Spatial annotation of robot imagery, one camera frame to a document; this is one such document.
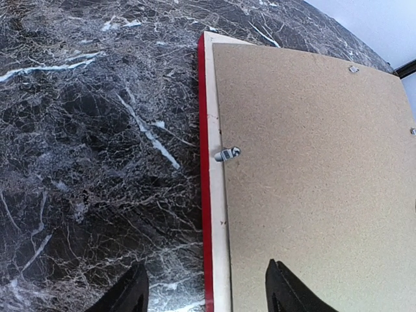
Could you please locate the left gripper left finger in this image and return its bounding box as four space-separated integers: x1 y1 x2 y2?
86 263 149 312

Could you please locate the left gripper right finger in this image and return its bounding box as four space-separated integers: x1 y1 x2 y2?
265 259 337 312

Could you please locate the red wooden picture frame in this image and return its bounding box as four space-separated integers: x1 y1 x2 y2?
197 31 245 311

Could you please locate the brown cardboard backing board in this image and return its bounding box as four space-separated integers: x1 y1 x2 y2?
213 44 415 311

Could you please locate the upper metal backing clip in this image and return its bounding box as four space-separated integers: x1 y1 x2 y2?
214 147 241 162

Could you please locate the lower metal backing clip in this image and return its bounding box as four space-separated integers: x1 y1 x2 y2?
349 66 359 73

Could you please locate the right black corner post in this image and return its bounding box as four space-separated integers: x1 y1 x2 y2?
393 59 416 79

